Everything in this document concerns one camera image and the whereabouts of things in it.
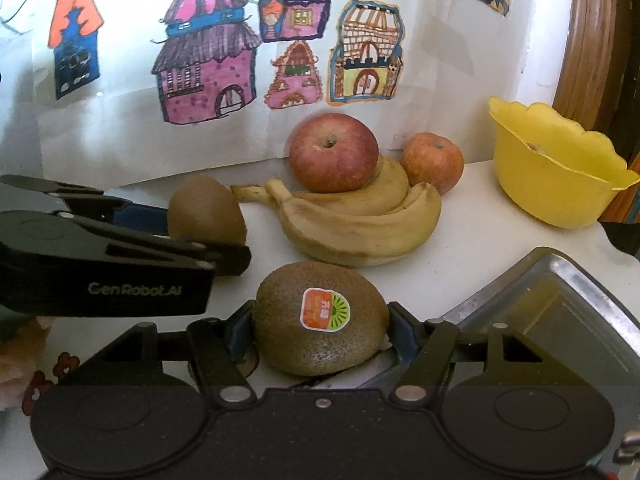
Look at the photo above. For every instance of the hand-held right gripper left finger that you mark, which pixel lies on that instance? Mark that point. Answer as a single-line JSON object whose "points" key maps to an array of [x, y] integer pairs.
{"points": [[239, 335]]}

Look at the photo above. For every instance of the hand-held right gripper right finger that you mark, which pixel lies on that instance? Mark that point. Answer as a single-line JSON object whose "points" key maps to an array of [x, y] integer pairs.
{"points": [[402, 335]]}

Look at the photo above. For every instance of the house drawings paper sheet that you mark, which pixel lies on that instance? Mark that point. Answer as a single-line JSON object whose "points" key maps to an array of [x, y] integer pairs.
{"points": [[125, 150]]}

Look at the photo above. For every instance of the yellow banana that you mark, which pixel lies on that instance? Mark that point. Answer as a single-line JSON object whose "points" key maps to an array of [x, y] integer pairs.
{"points": [[350, 202], [360, 235]]}

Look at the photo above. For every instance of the yellow scalloped strainer bowl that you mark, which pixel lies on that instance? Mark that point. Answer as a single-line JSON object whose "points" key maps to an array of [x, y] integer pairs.
{"points": [[560, 180]]}

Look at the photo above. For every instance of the brown wooden door frame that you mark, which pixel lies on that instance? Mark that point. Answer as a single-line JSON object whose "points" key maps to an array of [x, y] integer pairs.
{"points": [[585, 35]]}

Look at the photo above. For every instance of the small orange-red apple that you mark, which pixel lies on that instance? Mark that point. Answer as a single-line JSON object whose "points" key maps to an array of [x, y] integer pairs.
{"points": [[432, 165]]}

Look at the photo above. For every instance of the person's left hand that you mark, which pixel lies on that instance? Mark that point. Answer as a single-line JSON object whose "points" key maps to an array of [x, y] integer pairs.
{"points": [[22, 370]]}

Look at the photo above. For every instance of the metal baking tray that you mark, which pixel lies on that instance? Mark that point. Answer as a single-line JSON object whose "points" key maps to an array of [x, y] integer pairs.
{"points": [[550, 310]]}

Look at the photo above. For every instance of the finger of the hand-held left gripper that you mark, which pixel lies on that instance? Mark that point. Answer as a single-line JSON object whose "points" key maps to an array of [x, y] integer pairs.
{"points": [[142, 220], [190, 257]]}

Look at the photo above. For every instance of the large red apple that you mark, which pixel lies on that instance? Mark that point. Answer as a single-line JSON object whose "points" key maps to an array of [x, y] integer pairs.
{"points": [[332, 155]]}

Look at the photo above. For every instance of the brown kiwi with sticker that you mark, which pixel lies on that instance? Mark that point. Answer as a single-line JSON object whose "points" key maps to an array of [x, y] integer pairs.
{"points": [[320, 325]]}

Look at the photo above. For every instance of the plain brown kiwi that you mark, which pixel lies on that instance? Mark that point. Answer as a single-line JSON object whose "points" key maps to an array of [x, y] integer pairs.
{"points": [[207, 212]]}

